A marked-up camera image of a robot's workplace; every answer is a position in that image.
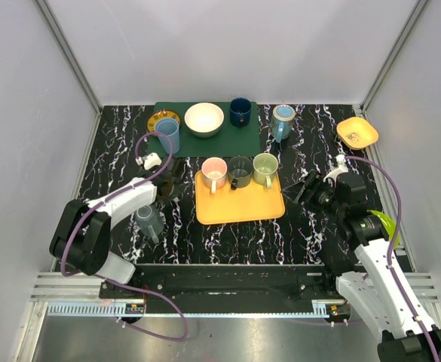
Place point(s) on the sage green mug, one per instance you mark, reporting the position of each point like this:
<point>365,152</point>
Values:
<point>265,167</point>

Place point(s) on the dark grey mug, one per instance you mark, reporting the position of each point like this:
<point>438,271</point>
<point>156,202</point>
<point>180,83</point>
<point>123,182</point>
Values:
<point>240,172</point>

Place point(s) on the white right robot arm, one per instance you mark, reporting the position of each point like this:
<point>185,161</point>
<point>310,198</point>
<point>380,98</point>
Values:
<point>389,307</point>

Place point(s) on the light blue plastic cup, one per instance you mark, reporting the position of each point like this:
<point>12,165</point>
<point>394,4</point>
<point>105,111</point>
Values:
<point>167,130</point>

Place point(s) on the cream ceramic bowl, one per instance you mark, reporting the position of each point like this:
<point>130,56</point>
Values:
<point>204,120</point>

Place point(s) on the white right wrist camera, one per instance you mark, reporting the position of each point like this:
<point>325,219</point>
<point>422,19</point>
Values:
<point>335,171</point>

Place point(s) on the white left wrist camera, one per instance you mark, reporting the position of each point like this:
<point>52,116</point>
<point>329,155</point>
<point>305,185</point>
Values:
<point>149,161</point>

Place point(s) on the dark green placemat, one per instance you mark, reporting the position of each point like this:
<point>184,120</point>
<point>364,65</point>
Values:
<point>230,141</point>

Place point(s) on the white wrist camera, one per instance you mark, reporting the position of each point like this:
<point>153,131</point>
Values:
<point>335,171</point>
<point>149,161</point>

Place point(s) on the yellow square dish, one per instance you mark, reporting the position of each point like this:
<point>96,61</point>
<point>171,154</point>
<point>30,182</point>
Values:
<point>357,133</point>

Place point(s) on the lime green plate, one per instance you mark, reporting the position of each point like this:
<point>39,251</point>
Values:
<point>388,224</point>

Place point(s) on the blue and beige mug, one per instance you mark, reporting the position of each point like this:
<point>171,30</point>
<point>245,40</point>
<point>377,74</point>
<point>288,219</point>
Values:
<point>281,122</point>

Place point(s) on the grey-blue mug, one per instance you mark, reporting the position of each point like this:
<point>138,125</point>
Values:
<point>150,222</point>

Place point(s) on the pink mug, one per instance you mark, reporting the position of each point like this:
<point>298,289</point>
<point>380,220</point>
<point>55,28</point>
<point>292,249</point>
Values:
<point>214,174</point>

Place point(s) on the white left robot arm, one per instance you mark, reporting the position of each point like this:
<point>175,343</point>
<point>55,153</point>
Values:
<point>81,242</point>

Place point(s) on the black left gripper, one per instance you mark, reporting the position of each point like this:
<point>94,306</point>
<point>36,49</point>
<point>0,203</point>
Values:
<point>173,181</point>

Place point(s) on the yellow patterned saucer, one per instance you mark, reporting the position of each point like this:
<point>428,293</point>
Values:
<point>158,115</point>

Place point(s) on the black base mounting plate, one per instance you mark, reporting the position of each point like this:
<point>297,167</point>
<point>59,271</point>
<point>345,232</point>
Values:
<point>234,290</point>

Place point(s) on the navy blue mug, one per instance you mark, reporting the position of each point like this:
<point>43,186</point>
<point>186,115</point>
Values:
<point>240,112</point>

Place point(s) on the orange plastic tray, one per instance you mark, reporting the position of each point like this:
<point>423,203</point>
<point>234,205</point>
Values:
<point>252,203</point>

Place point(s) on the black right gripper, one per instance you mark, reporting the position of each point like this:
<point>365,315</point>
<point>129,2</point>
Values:
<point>313,182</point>

